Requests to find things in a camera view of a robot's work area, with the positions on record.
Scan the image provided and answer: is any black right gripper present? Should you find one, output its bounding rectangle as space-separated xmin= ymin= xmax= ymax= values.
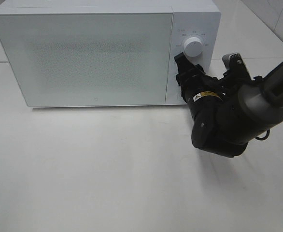
xmin=174 ymin=52 xmax=223 ymax=104

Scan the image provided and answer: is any white microwave door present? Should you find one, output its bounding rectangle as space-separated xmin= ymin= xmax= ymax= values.
xmin=0 ymin=14 xmax=172 ymax=107

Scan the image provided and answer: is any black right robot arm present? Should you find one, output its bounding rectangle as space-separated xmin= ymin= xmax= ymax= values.
xmin=174 ymin=53 xmax=283 ymax=158

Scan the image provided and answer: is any white upper microwave knob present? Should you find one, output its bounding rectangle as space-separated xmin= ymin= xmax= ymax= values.
xmin=183 ymin=36 xmax=204 ymax=58

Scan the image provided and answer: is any white microwave oven body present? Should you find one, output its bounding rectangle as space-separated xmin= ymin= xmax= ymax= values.
xmin=0 ymin=0 xmax=221 ymax=107

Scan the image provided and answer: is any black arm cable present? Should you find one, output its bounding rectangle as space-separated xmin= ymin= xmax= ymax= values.
xmin=254 ymin=129 xmax=270 ymax=141

